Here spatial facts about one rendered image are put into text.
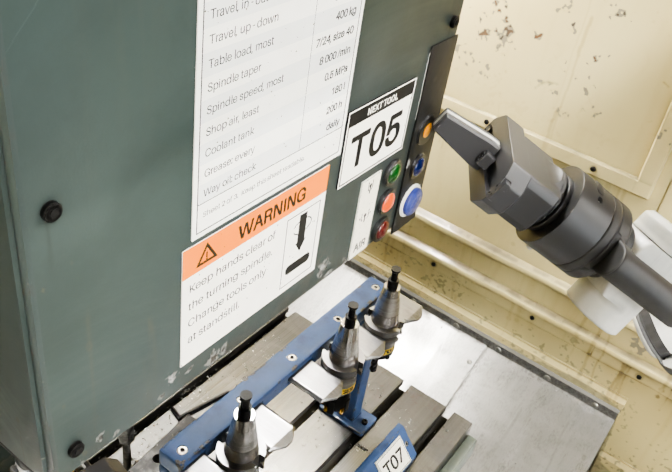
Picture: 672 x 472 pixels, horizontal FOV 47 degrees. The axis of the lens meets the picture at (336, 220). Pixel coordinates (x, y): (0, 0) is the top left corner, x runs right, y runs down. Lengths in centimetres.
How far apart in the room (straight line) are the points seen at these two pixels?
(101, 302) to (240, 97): 14
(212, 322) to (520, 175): 30
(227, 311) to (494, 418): 119
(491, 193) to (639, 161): 77
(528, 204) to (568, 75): 74
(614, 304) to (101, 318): 51
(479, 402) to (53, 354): 135
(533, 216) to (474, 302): 103
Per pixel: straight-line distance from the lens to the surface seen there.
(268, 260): 58
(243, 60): 46
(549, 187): 72
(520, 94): 148
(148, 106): 42
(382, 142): 65
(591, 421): 173
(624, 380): 169
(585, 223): 74
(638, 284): 75
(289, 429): 105
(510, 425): 171
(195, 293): 53
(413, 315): 124
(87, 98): 39
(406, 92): 65
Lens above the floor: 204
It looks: 36 degrees down
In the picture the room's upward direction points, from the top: 9 degrees clockwise
